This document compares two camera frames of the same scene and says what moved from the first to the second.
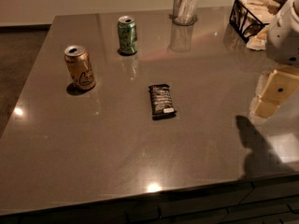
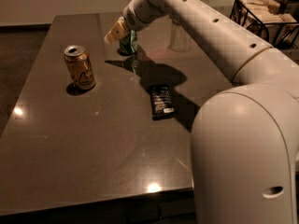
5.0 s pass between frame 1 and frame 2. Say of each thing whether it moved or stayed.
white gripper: moved
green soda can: stayed
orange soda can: stayed
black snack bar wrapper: stayed
